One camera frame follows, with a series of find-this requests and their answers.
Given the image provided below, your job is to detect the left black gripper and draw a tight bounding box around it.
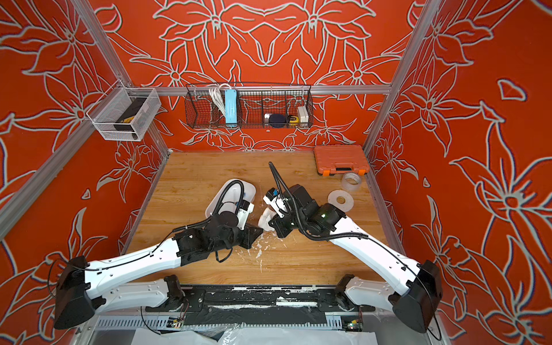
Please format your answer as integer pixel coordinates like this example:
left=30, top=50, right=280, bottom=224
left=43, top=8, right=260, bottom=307
left=211, top=223, right=266, bottom=254

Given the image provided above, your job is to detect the white wipe cloth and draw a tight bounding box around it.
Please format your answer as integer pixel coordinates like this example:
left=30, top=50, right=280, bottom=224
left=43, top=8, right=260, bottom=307
left=257, top=207, right=277, bottom=232

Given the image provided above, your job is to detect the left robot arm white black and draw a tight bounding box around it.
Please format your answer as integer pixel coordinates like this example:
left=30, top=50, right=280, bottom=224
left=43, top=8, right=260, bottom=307
left=54, top=211, right=263, bottom=330

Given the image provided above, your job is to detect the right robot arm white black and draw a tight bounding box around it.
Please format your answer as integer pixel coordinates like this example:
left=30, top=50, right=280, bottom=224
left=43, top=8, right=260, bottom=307
left=263, top=185, right=443, bottom=334

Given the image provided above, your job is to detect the white flat tape roll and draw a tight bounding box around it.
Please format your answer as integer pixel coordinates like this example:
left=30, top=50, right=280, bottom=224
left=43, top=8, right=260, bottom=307
left=328, top=190, right=354, bottom=213

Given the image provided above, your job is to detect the white plastic tray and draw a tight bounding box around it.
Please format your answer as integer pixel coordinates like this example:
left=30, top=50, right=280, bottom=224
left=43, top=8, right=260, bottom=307
left=205, top=179, right=257, bottom=217

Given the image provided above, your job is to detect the clear tape roll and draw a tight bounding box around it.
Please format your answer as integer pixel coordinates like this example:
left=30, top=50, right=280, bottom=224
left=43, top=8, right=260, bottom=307
left=341, top=172, right=362, bottom=192

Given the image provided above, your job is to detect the orange tool case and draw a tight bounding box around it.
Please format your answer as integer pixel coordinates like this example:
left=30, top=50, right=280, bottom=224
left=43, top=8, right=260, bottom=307
left=313, top=145, right=369, bottom=177

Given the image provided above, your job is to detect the yellow tape measure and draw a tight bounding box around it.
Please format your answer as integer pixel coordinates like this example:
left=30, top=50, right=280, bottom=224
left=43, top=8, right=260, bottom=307
left=287, top=116, right=300, bottom=127

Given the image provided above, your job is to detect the white small box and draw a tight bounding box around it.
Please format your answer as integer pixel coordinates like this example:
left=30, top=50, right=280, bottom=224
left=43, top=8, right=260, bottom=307
left=298, top=106, right=309, bottom=124

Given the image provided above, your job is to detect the dark round object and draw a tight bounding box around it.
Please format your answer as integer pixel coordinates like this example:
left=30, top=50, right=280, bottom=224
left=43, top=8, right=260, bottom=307
left=268, top=114, right=288, bottom=129

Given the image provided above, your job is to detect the light blue box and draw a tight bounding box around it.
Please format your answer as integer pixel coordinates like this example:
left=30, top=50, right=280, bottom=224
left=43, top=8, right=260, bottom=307
left=224, top=89, right=238, bottom=127

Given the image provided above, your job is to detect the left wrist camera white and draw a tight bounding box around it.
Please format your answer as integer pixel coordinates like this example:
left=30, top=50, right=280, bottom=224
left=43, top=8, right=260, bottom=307
left=237, top=200, right=254, bottom=230

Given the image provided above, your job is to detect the black wire basket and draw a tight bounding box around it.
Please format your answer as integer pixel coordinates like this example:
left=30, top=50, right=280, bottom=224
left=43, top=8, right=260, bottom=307
left=185, top=83, right=314, bottom=129

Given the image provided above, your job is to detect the white cable bundle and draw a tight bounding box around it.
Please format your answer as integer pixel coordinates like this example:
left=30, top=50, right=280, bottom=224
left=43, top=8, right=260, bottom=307
left=208, top=85, right=229, bottom=119

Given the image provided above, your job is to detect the clear acrylic wall box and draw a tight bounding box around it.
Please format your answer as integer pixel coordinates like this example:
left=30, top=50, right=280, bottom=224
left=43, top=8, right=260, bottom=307
left=86, top=87, right=161, bottom=142

